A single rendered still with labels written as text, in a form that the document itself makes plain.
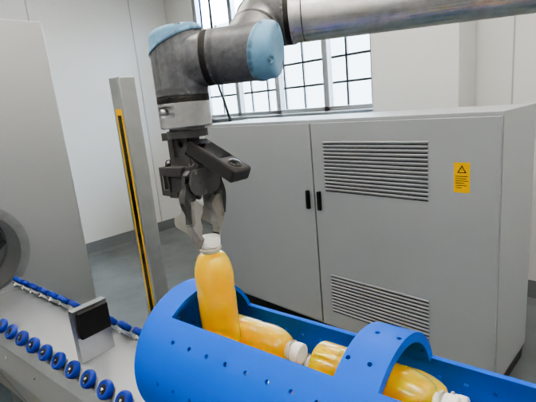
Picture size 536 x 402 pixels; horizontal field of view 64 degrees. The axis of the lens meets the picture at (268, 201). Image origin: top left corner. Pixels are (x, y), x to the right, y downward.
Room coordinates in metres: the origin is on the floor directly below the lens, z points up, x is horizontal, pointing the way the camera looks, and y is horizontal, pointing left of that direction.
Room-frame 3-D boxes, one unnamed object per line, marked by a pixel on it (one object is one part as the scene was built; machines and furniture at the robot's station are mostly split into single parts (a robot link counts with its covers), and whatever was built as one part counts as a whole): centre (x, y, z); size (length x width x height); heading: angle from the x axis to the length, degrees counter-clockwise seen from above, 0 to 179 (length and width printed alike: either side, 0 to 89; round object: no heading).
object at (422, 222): (2.79, -0.47, 0.72); 2.15 x 0.54 x 1.45; 44
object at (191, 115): (0.76, 0.13, 1.57); 0.10 x 0.09 x 0.05; 141
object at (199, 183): (0.76, 0.13, 1.49); 0.09 x 0.08 x 0.12; 51
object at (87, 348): (1.09, 0.52, 1.00); 0.10 x 0.04 x 0.15; 141
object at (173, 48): (0.76, 0.13, 1.65); 0.10 x 0.09 x 0.12; 77
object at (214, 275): (0.75, 0.11, 1.24); 0.07 x 0.07 x 0.19
